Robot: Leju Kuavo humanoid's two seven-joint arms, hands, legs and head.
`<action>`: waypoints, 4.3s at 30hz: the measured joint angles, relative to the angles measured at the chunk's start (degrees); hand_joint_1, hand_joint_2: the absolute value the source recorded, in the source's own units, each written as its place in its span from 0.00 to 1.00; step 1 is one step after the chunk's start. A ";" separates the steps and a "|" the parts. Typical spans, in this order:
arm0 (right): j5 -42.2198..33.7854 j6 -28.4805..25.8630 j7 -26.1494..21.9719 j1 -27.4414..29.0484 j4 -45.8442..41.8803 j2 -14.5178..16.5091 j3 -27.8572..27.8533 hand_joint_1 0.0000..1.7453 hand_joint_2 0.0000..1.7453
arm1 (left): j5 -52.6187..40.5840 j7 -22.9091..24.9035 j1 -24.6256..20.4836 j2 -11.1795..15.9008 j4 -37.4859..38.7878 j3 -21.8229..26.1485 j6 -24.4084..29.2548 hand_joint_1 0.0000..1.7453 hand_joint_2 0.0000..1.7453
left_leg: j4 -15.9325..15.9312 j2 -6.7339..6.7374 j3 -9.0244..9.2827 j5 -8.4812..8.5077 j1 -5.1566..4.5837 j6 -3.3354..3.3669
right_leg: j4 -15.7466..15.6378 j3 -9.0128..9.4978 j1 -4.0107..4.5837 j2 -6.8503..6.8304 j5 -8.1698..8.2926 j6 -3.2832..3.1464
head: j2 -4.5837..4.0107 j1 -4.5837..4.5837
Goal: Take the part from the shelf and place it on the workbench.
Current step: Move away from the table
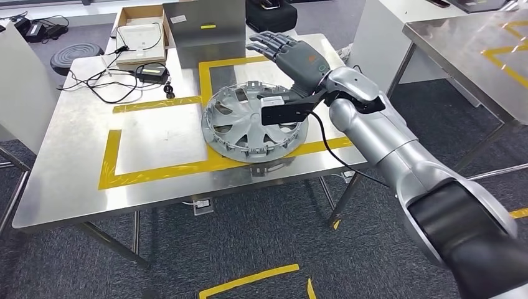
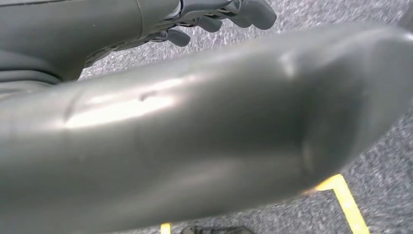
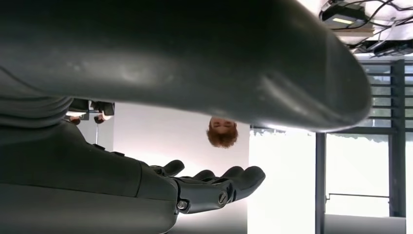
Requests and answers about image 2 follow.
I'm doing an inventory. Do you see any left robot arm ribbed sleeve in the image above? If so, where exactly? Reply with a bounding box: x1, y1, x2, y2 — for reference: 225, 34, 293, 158
0, 50, 65, 94

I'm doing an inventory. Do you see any yellow floor tape rectangle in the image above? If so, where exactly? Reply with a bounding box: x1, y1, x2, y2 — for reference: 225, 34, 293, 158
160, 174, 371, 234

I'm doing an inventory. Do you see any dark robot foot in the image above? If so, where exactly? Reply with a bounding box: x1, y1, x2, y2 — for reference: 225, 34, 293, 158
180, 226, 256, 234

